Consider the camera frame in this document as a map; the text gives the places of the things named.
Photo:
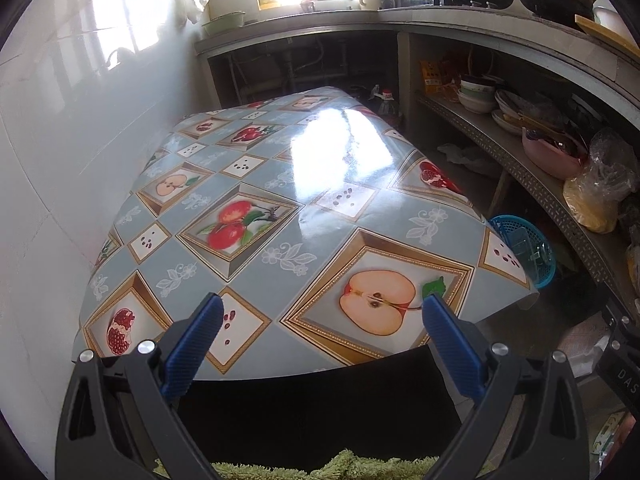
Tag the stack of white plates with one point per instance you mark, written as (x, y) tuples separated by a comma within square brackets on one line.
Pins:
[(505, 117)]

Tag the white basin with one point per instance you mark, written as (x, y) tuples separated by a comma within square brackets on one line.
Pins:
[(607, 17)]

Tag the green fuzzy garment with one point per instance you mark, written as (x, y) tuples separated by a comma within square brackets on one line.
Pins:
[(350, 465)]

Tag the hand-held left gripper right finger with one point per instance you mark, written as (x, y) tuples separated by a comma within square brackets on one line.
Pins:
[(452, 350)]

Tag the white green bowl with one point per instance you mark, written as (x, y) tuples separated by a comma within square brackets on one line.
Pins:
[(475, 85)]

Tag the fruit print tablecloth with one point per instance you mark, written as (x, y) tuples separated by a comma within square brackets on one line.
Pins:
[(300, 160)]

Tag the perforated metal shelf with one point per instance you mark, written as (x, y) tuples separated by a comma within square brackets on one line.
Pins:
[(525, 180)]

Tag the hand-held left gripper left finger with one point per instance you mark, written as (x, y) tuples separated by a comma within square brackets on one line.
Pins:
[(195, 345)]

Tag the green basin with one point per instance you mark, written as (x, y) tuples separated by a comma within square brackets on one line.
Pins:
[(222, 24)]

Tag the yellow packet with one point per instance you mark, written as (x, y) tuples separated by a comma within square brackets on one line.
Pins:
[(270, 0)]

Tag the pink plastic basin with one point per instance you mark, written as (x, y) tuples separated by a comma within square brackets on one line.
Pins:
[(547, 160)]

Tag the blue plastic basket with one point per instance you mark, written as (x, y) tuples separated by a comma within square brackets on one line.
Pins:
[(545, 265)]

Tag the clear bag with yellow contents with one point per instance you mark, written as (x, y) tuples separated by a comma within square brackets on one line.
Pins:
[(590, 205)]

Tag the orange packet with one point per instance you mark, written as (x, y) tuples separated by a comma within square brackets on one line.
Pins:
[(431, 77)]

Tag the hanging white plastic bag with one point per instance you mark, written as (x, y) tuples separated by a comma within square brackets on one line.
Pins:
[(190, 2)]

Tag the stack of white bowls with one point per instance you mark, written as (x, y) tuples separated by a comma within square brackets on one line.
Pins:
[(477, 104)]

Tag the person's black trousers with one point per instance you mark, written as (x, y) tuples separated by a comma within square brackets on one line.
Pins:
[(320, 410)]

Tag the grey concrete counter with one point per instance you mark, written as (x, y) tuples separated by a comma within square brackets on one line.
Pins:
[(350, 20)]

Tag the cooking oil bottle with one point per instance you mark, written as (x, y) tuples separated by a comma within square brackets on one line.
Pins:
[(387, 107)]

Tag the wooden cutting board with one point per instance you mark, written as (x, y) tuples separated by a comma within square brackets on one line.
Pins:
[(605, 35)]

